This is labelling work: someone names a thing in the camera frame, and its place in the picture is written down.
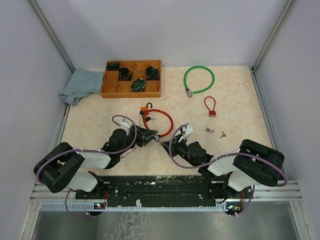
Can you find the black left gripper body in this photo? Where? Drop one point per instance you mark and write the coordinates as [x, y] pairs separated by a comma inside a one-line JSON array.
[[141, 140]]

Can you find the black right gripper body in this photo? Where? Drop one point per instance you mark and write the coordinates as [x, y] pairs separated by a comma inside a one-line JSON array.
[[179, 147]]

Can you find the red cable lock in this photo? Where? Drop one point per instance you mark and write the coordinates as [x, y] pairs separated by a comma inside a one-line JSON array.
[[163, 123]]

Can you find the orange black padlock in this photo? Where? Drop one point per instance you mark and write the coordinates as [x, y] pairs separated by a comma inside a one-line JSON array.
[[144, 109]]

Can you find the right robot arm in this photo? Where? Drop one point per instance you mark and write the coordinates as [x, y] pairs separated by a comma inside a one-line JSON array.
[[252, 164]]

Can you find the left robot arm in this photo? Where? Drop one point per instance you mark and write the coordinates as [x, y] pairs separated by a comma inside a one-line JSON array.
[[59, 169]]

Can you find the silver key bunch middle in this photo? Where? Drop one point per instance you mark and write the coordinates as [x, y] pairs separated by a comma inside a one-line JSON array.
[[208, 130]]

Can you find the black yellow rolled item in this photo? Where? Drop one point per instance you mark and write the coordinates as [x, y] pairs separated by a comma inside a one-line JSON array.
[[138, 85]]

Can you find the wooden compartment tray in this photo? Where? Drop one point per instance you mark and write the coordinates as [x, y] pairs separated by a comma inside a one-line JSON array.
[[132, 79]]

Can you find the black rolled item right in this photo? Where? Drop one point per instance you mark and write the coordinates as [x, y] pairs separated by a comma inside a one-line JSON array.
[[152, 73]]

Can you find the black rolled item far left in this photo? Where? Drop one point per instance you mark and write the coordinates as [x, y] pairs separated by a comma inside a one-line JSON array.
[[113, 66]]

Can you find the grey blue cloth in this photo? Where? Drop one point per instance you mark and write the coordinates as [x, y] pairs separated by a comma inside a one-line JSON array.
[[82, 83]]

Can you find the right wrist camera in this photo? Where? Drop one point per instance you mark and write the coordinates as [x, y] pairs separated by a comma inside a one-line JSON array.
[[185, 131]]

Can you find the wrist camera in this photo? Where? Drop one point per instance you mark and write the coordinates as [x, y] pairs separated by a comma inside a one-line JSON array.
[[124, 124], [185, 131]]

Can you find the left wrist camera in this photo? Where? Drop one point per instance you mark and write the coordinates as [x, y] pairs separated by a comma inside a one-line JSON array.
[[124, 124]]

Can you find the red cable padlock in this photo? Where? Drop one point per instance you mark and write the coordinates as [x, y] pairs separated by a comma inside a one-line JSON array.
[[211, 108]]

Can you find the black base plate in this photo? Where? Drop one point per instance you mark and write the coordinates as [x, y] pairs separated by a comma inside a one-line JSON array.
[[163, 191]]

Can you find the green cable lock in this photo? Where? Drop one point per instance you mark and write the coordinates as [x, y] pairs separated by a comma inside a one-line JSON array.
[[202, 84]]

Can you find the aluminium frame post left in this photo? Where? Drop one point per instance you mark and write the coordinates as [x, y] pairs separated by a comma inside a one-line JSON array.
[[51, 34]]

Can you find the aluminium frame post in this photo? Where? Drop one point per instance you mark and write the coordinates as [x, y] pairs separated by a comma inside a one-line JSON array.
[[289, 4], [51, 34]]

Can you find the aluminium frame post right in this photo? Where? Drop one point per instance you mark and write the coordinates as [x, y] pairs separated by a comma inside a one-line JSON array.
[[289, 4]]

